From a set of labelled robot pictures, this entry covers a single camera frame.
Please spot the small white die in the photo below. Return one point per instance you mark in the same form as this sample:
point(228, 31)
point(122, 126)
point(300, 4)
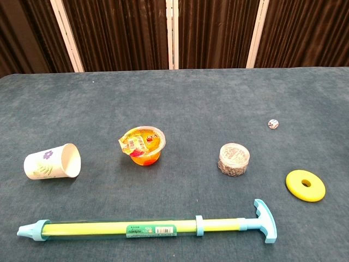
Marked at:
point(273, 124)

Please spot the blue-grey velvet table cloth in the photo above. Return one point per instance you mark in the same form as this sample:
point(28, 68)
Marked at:
point(174, 109)

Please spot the orange jelly fruit cup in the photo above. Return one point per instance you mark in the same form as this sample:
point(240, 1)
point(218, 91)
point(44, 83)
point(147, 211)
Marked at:
point(143, 144)

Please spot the clear round paper clip box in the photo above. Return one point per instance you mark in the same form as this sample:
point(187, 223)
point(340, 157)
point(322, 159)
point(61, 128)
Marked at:
point(234, 158)

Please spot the dark brown pleated screen panel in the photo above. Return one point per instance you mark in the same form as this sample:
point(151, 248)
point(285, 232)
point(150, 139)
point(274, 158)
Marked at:
point(117, 34)
point(24, 35)
point(215, 32)
point(308, 32)

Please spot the blue and yellow water pump toy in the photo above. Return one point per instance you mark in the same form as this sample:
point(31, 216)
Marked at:
point(109, 228)

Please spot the white paper cup with flower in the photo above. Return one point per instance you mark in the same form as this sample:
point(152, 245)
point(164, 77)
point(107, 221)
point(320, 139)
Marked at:
point(46, 165)

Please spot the white folding screen post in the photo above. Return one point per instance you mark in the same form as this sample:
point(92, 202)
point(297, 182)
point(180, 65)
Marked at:
point(256, 35)
point(68, 35)
point(172, 34)

